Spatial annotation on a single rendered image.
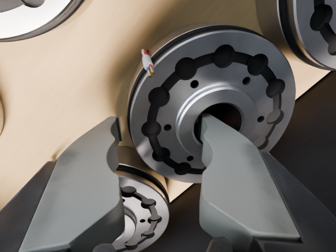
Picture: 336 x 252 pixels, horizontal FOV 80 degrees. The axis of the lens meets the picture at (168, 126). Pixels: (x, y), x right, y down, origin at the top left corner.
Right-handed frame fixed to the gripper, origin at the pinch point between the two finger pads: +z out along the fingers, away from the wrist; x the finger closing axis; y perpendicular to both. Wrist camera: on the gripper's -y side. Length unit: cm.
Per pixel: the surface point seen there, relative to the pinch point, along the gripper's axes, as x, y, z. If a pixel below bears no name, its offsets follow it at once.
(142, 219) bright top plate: -1.6, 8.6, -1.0
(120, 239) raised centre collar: -3.3, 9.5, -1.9
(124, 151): -2.7, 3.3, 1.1
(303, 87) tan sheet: 11.1, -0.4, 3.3
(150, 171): -0.8, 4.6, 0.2
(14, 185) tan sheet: -11.6, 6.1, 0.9
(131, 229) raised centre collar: -2.4, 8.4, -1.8
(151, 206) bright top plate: -0.8, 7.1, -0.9
